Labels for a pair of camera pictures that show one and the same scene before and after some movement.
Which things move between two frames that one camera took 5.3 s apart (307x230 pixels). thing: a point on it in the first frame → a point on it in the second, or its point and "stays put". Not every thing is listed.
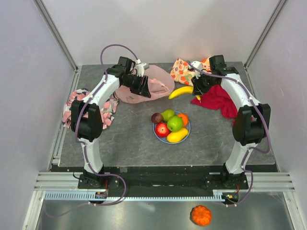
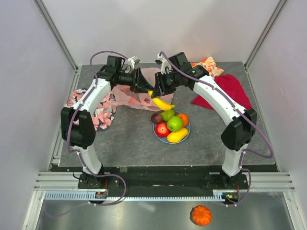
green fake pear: (167, 114) stays put
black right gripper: (198, 89) → (157, 91)
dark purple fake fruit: (156, 118) stays put
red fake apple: (161, 130) stays put
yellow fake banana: (182, 90) → (162, 104)
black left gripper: (143, 90) stays put
